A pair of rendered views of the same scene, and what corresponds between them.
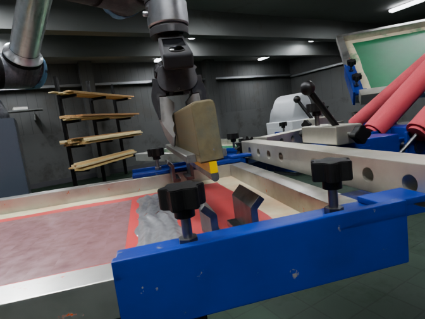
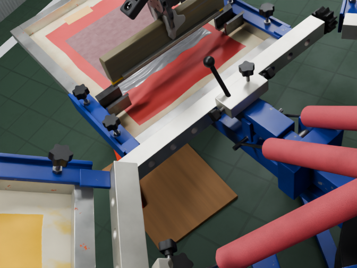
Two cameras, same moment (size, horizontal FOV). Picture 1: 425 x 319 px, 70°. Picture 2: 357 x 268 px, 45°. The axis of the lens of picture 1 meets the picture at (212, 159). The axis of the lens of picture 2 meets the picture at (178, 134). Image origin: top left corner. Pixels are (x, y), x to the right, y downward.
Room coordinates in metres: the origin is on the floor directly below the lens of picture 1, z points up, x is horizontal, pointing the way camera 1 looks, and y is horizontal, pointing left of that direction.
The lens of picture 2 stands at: (0.31, -0.89, 1.84)
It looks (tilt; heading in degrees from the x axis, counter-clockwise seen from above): 51 degrees down; 78
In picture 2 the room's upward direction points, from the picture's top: 18 degrees counter-clockwise
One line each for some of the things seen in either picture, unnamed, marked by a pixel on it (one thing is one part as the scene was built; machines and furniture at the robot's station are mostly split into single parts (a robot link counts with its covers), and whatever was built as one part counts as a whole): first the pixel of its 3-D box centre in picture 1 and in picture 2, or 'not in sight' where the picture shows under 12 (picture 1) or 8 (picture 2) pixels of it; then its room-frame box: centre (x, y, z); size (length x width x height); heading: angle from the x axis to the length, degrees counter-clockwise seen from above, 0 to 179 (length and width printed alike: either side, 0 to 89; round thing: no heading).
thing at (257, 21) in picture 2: (188, 174); (248, 19); (0.84, 0.07, 0.98); 0.30 x 0.05 x 0.07; 102
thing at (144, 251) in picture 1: (267, 252); (104, 124); (0.30, -0.05, 0.98); 0.30 x 0.05 x 0.07; 102
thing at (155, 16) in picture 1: (166, 18); not in sight; (0.59, 0.05, 1.31); 0.08 x 0.08 x 0.05
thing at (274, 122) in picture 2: (354, 150); (259, 116); (0.64, -0.30, 1.02); 0.17 x 0.06 x 0.05; 102
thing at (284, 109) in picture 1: (292, 133); not in sight; (5.48, -1.49, 0.69); 0.78 x 0.64 x 1.39; 121
